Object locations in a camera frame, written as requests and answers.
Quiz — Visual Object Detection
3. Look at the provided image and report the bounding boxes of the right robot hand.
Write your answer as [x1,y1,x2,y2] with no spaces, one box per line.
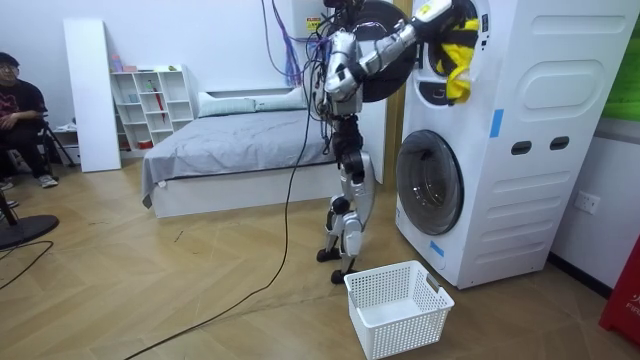
[410,0,457,42]

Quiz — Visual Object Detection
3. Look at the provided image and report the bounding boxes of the yellow and black cloth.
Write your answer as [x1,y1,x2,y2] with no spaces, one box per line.
[431,16,481,107]

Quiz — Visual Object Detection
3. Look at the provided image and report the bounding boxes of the round black washer door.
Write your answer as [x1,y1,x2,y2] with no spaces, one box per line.
[344,0,419,104]

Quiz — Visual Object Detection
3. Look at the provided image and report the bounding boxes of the robot body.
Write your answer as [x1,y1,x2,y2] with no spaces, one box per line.
[312,0,372,121]

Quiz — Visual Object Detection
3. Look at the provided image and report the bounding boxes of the tall white cabinet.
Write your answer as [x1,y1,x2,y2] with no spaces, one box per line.
[291,0,389,185]

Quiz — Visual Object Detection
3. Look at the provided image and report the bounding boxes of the white washing machine tower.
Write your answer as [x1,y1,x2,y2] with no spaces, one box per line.
[394,0,640,291]

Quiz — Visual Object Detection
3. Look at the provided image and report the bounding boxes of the pale green pillow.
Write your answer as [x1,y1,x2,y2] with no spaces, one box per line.
[197,91,258,119]
[252,86,308,113]

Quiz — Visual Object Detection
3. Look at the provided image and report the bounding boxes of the robot legs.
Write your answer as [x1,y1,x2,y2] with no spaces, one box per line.
[315,114,377,286]

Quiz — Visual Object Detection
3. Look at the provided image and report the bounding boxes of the grey bed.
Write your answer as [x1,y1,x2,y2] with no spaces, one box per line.
[140,87,347,220]

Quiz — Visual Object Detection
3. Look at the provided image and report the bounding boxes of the white cube shelf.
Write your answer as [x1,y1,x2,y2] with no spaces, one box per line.
[109,64,199,154]

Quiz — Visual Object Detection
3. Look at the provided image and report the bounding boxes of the white plastic laundry basket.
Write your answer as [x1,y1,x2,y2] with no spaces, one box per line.
[343,259,456,360]

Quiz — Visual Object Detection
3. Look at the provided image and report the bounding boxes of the red container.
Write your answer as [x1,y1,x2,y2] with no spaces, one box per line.
[598,234,640,347]

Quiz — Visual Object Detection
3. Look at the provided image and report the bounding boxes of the tall white board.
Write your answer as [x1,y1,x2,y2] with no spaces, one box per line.
[62,18,123,174]

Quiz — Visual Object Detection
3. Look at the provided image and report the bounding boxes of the white storage box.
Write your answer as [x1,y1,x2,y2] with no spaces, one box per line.
[51,124,82,165]

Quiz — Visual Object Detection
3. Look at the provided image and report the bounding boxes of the black tripod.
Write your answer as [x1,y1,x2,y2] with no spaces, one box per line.
[38,119,78,169]

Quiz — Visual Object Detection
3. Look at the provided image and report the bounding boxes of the round black stand base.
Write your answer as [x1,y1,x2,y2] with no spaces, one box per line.
[0,191,61,252]

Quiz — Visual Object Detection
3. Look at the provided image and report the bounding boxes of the cable bundle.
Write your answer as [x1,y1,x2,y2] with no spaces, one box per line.
[259,0,332,89]

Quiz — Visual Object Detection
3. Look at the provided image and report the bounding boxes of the green wall poster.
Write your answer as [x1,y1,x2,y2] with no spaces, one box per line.
[600,14,640,123]

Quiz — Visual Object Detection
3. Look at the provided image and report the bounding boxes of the white wall socket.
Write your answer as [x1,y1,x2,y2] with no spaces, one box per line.
[572,190,602,216]

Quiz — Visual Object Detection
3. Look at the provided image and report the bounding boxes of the long black floor cable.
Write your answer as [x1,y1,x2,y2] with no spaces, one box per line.
[122,107,314,360]

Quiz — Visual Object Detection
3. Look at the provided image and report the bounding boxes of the thin black floor cable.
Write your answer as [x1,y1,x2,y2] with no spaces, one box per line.
[0,240,55,292]

